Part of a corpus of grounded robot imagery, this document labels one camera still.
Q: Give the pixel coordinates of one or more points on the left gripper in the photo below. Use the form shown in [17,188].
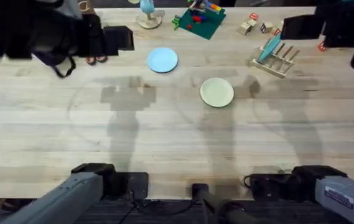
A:
[93,34]

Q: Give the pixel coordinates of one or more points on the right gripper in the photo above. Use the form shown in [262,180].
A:
[338,31]

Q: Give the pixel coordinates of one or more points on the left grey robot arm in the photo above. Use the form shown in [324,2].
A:
[66,196]

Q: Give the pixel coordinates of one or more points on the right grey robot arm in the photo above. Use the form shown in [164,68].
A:
[346,195]

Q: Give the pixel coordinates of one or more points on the wooden peg dish rack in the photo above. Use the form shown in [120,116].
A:
[274,63]

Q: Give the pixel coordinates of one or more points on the red toy block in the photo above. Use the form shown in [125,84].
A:
[321,46]
[277,31]
[254,16]

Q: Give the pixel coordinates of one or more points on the black upright wrist plate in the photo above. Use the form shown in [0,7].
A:
[119,37]
[301,27]

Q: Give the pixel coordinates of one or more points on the brown paper bag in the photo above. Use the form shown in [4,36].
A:
[86,7]

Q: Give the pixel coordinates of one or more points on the wooden cup stand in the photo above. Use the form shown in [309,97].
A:
[149,20]

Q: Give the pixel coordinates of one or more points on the light blue plate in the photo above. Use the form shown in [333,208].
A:
[162,60]

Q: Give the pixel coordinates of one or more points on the teal plate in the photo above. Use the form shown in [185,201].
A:
[269,47]

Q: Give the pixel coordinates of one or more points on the wooden toy block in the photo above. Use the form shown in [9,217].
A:
[266,27]
[246,27]

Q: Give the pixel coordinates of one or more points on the light blue cup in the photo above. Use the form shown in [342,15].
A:
[147,5]

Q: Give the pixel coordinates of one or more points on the green board with toy blocks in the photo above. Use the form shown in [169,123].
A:
[202,19]

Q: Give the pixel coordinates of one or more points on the cream white plate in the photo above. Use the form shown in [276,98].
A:
[216,92]

